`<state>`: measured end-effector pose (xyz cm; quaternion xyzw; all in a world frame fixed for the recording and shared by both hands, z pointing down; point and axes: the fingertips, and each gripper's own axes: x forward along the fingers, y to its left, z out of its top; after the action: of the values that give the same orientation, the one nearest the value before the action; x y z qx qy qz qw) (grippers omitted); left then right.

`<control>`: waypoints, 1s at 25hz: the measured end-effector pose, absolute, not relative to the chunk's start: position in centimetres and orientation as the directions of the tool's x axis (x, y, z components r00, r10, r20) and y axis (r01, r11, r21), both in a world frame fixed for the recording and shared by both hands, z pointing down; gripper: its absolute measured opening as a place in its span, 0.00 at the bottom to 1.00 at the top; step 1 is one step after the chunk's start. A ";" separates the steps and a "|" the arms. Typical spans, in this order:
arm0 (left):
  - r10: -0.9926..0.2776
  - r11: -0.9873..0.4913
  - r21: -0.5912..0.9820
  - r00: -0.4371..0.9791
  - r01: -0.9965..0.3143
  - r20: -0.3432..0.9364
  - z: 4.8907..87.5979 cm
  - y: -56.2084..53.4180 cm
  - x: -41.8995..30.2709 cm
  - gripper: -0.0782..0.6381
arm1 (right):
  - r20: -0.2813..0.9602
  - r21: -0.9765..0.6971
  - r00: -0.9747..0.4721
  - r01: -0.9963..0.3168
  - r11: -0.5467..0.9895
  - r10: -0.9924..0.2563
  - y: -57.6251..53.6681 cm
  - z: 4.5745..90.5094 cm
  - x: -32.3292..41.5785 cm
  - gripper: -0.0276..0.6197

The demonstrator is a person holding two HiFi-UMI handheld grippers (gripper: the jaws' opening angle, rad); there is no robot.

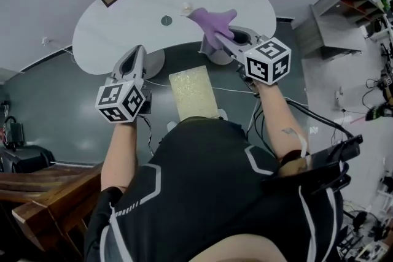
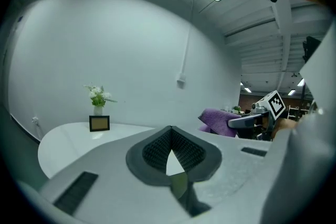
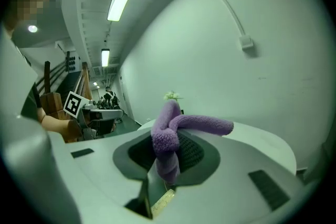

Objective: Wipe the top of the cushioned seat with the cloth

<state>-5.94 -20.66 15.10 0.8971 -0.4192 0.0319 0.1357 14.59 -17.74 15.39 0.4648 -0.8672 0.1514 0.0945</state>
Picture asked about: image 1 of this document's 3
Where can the black case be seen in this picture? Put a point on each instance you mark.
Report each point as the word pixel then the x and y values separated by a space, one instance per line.
pixel 27 158

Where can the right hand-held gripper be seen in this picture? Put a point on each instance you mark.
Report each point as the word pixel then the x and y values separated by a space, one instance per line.
pixel 266 62

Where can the cream cushioned seat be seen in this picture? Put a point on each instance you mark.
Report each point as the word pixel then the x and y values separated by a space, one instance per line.
pixel 193 92

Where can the person's torso in black shirt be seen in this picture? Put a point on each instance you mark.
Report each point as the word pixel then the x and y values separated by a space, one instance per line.
pixel 215 187

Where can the small white table ornament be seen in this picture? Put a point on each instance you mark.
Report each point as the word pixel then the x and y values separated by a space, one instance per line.
pixel 188 6

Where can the black equipment stand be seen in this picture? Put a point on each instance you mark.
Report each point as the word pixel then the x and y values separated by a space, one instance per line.
pixel 386 70

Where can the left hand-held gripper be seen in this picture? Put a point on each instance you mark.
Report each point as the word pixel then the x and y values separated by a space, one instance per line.
pixel 121 101

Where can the purple cloth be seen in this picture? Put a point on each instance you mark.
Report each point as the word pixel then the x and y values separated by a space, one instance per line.
pixel 215 23

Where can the black boxy device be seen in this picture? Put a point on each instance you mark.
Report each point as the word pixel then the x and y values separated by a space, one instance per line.
pixel 13 132

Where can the grey shelf unit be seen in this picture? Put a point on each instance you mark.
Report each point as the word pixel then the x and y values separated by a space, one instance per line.
pixel 334 21

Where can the white wall socket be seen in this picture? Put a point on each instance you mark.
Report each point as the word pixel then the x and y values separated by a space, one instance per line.
pixel 45 40

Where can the brown wooden chair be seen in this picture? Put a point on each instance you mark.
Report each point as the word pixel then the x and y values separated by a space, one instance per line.
pixel 46 202

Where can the person's right forearm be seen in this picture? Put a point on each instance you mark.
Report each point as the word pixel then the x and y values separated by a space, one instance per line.
pixel 276 119

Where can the grey table pedestal leg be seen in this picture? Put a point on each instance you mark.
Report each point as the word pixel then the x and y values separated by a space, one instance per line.
pixel 155 63
pixel 212 53

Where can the white curved table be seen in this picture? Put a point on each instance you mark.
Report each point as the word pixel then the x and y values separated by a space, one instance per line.
pixel 147 9

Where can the green and black tool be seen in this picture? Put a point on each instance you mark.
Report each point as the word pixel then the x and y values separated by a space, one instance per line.
pixel 379 112

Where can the person's left forearm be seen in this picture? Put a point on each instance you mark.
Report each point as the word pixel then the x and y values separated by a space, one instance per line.
pixel 121 153

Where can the grey round table disc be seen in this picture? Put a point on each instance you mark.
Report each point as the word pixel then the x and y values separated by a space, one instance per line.
pixel 166 20

